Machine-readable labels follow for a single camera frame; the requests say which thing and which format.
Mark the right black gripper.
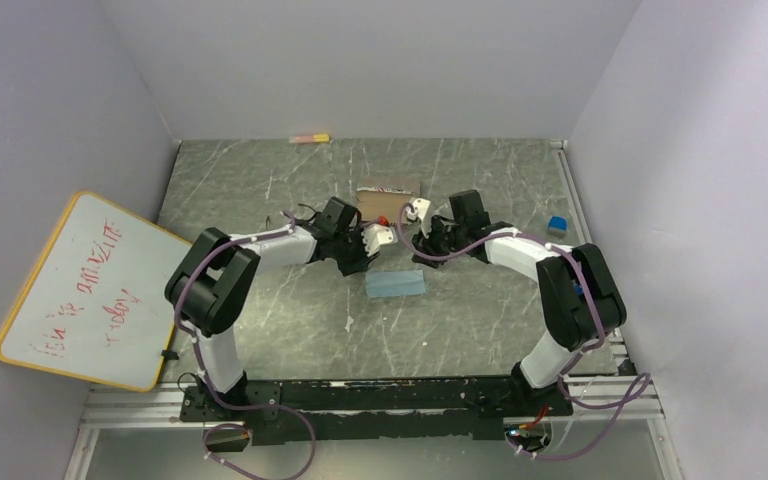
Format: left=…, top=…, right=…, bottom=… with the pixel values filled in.
left=412, top=215, right=467, bottom=269

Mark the blue cleaning cloth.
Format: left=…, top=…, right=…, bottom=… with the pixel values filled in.
left=365, top=269, right=426, bottom=298

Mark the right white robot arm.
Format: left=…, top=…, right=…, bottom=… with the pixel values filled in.
left=399, top=190, right=627, bottom=415

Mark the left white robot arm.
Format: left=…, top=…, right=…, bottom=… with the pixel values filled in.
left=164, top=197, right=393, bottom=420

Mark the blue whiteboard eraser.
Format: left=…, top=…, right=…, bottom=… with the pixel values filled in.
left=547, top=216, right=568, bottom=238

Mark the pink yellow marker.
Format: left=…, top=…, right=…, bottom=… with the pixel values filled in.
left=289, top=133, right=331, bottom=145

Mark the yellow framed whiteboard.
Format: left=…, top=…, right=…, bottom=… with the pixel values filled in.
left=0, top=191, right=190, bottom=392

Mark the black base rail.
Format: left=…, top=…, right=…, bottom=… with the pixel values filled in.
left=179, top=375, right=573, bottom=446

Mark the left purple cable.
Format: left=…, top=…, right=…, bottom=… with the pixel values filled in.
left=173, top=211, right=319, bottom=480

